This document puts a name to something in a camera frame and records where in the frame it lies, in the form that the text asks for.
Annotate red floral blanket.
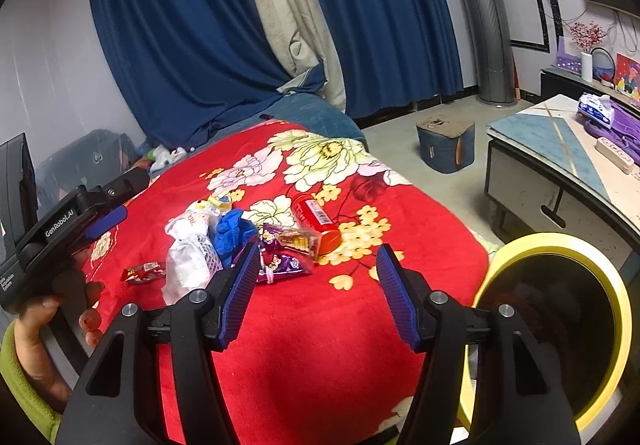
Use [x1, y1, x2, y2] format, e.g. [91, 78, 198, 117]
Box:
[85, 120, 488, 444]

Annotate purple bag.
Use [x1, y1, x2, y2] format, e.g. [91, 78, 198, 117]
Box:
[584, 103, 640, 165]

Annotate blue curtain right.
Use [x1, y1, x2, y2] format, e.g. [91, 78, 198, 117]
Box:
[319, 0, 463, 119]

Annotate round mirror ornament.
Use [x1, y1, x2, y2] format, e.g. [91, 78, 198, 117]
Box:
[591, 46, 615, 87]

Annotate green sleeve forearm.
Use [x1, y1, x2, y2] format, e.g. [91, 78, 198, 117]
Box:
[1, 321, 62, 444]

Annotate colourful picture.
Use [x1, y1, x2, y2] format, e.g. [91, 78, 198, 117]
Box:
[614, 53, 640, 101]

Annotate white plastic bag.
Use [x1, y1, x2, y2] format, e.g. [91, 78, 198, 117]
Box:
[162, 200, 222, 305]

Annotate white vase with red flowers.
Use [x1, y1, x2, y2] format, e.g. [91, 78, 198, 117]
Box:
[570, 22, 605, 82]

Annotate blue storage stool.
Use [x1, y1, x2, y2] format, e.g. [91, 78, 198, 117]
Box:
[416, 115, 475, 174]

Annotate coffee table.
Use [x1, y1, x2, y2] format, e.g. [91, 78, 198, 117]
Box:
[485, 94, 639, 269]

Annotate blue rubber glove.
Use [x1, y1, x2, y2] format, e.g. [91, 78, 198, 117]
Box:
[213, 209, 257, 267]

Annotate black tv cabinet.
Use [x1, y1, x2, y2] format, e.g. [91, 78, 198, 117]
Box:
[540, 66, 640, 118]

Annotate blue curtain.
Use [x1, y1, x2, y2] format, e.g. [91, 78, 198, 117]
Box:
[90, 0, 326, 148]
[319, 0, 463, 119]

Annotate purple snack wrapper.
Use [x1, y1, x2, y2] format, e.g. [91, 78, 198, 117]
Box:
[256, 223, 319, 285]

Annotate beige curtain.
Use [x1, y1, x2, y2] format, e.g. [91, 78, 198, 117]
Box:
[254, 0, 346, 112]

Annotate silver tower air conditioner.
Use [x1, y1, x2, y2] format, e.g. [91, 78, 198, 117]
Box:
[462, 0, 516, 108]

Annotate small red candy wrapper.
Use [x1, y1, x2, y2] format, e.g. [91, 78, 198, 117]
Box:
[120, 261, 166, 285]

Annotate left hand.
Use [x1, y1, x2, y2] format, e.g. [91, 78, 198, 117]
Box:
[13, 279, 106, 411]

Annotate blue curtain left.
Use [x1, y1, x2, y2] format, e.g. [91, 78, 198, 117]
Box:
[90, 0, 326, 148]

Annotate plush toys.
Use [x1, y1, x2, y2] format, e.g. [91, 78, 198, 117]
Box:
[146, 145, 188, 173]

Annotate white tissue pack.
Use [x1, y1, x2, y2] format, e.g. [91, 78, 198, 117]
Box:
[578, 93, 615, 128]

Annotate yellow rimmed black trash bin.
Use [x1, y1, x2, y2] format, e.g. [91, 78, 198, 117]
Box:
[473, 233, 634, 442]

